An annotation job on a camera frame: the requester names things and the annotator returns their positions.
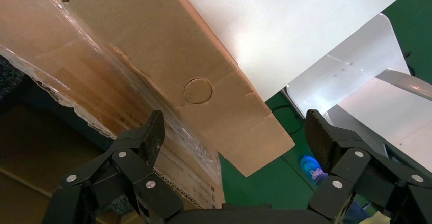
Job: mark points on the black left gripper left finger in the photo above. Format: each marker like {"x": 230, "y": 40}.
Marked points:
{"x": 131, "y": 168}

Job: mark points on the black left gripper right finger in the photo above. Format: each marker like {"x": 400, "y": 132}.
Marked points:
{"x": 354, "y": 168}

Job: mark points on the large cardboard box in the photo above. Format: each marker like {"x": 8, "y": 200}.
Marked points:
{"x": 155, "y": 40}

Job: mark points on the small blue purple object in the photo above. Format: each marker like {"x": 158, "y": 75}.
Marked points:
{"x": 310, "y": 166}

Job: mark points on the black foam pad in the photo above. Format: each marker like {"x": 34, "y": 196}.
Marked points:
{"x": 8, "y": 77}

